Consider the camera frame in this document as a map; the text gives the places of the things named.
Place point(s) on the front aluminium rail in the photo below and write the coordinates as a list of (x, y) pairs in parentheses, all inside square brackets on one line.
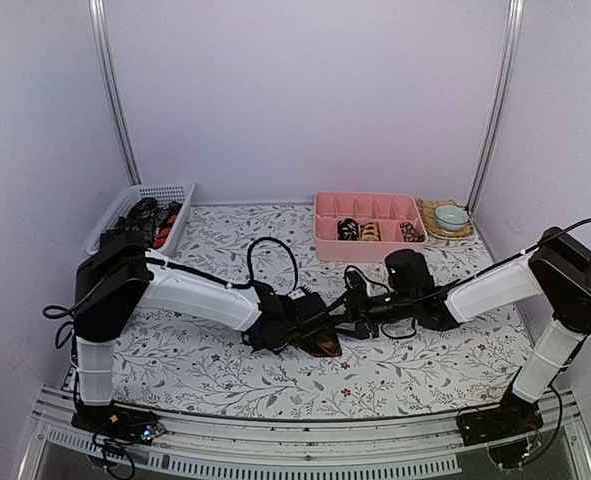
[(196, 446)]

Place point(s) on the dark red rolled tie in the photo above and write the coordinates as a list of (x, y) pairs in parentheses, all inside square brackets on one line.
[(410, 234)]

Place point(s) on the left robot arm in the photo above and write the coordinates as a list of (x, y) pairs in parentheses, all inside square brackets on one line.
[(124, 276)]

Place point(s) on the black white rolled tie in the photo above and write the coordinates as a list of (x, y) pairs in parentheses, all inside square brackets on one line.
[(348, 229)]

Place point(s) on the aluminium frame post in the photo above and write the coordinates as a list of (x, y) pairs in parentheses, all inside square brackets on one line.
[(100, 31), (506, 67)]

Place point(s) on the light blue ceramic bowl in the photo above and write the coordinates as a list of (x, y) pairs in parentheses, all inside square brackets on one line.
[(451, 218)]

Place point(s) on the white plastic mesh basket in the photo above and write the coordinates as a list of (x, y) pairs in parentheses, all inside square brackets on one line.
[(124, 201)]

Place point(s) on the brown green patterned tie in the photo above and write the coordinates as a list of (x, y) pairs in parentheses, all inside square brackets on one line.
[(320, 345)]

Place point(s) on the pink divided organizer box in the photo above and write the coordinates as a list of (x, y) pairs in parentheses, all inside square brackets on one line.
[(388, 210)]

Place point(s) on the yellow patterned rolled tie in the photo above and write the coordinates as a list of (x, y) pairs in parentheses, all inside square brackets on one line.
[(370, 232)]

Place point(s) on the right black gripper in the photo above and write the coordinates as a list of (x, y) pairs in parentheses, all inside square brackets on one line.
[(359, 307)]

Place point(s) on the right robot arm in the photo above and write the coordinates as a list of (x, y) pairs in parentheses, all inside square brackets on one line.
[(557, 269)]

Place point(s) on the pile of dark ties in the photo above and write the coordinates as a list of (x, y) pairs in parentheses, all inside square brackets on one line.
[(147, 217)]

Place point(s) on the left aluminium frame post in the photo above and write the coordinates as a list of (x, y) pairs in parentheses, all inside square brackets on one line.
[(100, 31)]

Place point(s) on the right aluminium frame post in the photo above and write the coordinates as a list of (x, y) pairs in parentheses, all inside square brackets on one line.
[(506, 67)]

